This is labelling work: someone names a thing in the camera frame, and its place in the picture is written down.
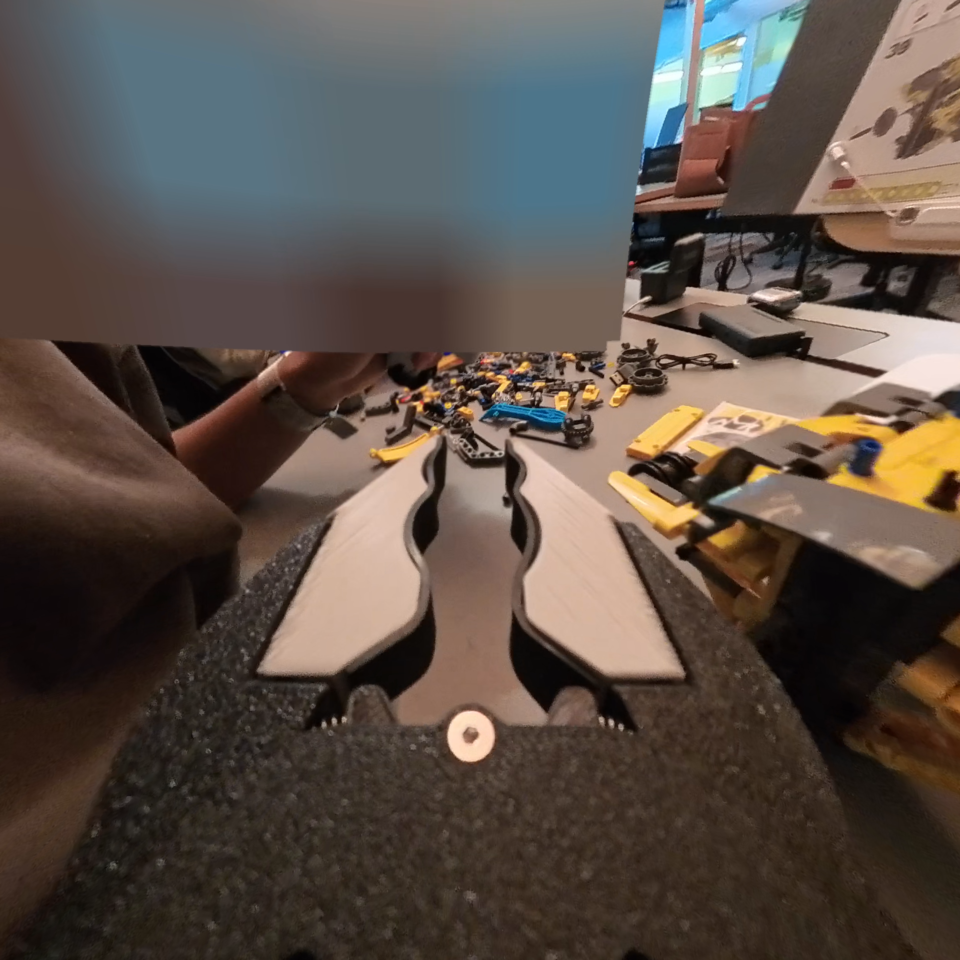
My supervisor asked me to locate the yellow perforated toy panel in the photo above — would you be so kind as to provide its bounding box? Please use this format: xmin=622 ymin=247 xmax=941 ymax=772
xmin=626 ymin=405 xmax=706 ymax=460

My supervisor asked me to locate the person's brown clothing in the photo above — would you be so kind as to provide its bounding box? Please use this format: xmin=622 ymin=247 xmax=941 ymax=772
xmin=0 ymin=339 xmax=245 ymax=939

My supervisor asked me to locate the white printed leaflet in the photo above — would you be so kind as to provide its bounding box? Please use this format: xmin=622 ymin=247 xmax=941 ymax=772
xmin=678 ymin=401 xmax=796 ymax=453

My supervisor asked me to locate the black power bank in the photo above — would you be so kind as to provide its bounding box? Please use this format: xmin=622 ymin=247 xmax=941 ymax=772
xmin=699 ymin=306 xmax=813 ymax=357

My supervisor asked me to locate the black usb cable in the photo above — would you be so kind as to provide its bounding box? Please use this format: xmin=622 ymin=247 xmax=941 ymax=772
xmin=607 ymin=352 xmax=744 ymax=387

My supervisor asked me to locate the black charger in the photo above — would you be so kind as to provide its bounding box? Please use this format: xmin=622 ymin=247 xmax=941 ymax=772
xmin=637 ymin=234 xmax=708 ymax=305

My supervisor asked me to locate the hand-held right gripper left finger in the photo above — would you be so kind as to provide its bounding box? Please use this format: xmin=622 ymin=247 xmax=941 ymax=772
xmin=256 ymin=433 xmax=450 ymax=700

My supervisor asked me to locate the person's left hand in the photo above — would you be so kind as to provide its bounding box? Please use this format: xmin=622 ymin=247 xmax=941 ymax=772
xmin=288 ymin=351 xmax=391 ymax=412

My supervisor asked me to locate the pile of small toy pieces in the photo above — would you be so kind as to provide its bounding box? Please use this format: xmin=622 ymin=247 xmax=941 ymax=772
xmin=363 ymin=346 xmax=609 ymax=451

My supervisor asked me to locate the grey watch strap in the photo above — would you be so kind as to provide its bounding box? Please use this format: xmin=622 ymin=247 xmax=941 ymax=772
xmin=255 ymin=360 xmax=342 ymax=438

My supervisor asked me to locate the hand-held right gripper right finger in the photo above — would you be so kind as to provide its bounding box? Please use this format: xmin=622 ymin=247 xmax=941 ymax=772
xmin=502 ymin=437 xmax=689 ymax=723

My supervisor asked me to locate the blue toy separator tool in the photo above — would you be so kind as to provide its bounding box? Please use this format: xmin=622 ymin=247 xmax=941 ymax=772
xmin=480 ymin=403 xmax=575 ymax=434

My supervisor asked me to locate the toy instruction booklet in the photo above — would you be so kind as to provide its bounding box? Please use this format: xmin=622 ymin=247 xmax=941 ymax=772
xmin=795 ymin=0 xmax=960 ymax=216

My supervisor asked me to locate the yellow curved toy piece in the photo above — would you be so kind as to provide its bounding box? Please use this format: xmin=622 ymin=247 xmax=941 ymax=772
xmin=369 ymin=429 xmax=444 ymax=462

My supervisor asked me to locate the black perforated toy beam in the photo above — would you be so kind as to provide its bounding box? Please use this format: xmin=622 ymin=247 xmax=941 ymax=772
xmin=452 ymin=433 xmax=505 ymax=468

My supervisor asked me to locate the brown bag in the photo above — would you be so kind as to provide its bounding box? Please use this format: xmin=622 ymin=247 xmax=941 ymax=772
xmin=673 ymin=105 xmax=755 ymax=200

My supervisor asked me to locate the grey display panel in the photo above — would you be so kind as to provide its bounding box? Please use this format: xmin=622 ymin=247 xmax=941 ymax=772
xmin=722 ymin=0 xmax=901 ymax=219

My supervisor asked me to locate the yellow toy vehicle model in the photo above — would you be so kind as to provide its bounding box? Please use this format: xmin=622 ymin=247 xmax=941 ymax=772
xmin=607 ymin=375 xmax=960 ymax=796

